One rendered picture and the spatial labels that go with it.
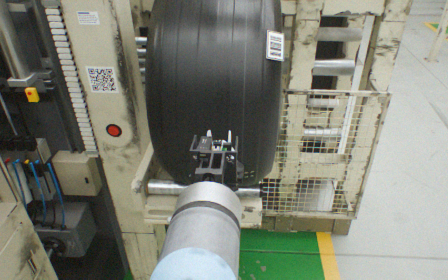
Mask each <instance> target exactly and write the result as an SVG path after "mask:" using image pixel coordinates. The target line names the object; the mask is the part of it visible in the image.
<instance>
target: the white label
mask: <svg viewBox="0 0 448 280"><path fill-rule="evenodd" d="M266 58H268V59H274V60H278V61H284V34H283V33H278V32H273V31H268V30H267V48H266Z"/></svg>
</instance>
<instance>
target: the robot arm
mask: <svg viewBox="0 0 448 280"><path fill-rule="evenodd" d="M193 147H194V149H193ZM237 152H238V136H236V144H235V150H234V149H233V148H232V142H231V131H229V134H228V142H226V141H224V140H222V141H221V140H219V141H217V140H214V141H213V142H212V136H211V131H210V130H209V131H208V132H207V136H201V138H200V142H198V143H197V135H195V136H194V138H193V141H192V144H191V148H190V167H191V174H190V175H189V179H190V181H191V185H190V186H188V187H187V188H185V189H184V190H183V191H182V192H181V193H180V195H179V196H178V200H177V202H176V205H175V209H174V211H173V215H172V217H168V218H167V223H168V224H169V226H168V230H167V233H166V236H165V240H164V243H163V246H162V249H161V253H160V256H159V259H158V262H157V265H156V268H155V269H154V271H153V273H152V275H151V278H150V280H238V265H239V253H240V234H241V216H242V206H241V203H240V200H239V198H238V197H237V196H236V194H235V191H238V183H243V164H242V163H241V162H239V161H238V160H237Z"/></svg>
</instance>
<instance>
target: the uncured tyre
mask: <svg viewBox="0 0 448 280"><path fill-rule="evenodd" d="M267 30H268V31H273V32H278V33H283V23H282V11H281V0H155V1H154V3H153V7H152V10H151V15H150V21H149V25H148V33H147V43H146V61H145V91H146V108H147V119H148V127H149V131H150V137H151V142H152V146H153V150H154V153H155V155H156V158H157V160H158V162H159V164H160V165H161V166H162V167H163V168H164V169H165V170H166V171H167V172H168V174H169V175H170V176H171V177H172V178H173V179H174V180H176V181H179V182H182V183H185V184H191V181H190V179H189V175H190V174H191V167H190V162H178V161H190V148H191V144H192V141H193V138H194V136H195V135H197V143H198V142H200V138H201V136H207V132H208V131H209V130H210V131H211V136H212V142H213V141H214V140H217V141H219V140H221V141H222V140H224V141H226V142H228V134H229V131H231V142H232V148H233V149H234V150H235V144H236V136H238V152H237V160H238V161H239V162H241V163H242V164H243V171H250V170H253V169H255V170H256V176H255V177H251V178H243V183H238V186H250V185H253V184H257V183H258V182H260V181H261V180H262V179H263V178H265V177H266V176H267V175H268V174H269V173H270V172H271V171H272V167H273V162H274V158H275V153H276V147H277V141H278V132H279V126H280V114H281V98H282V75H283V61H278V60H274V59H268V58H266V48H267Z"/></svg>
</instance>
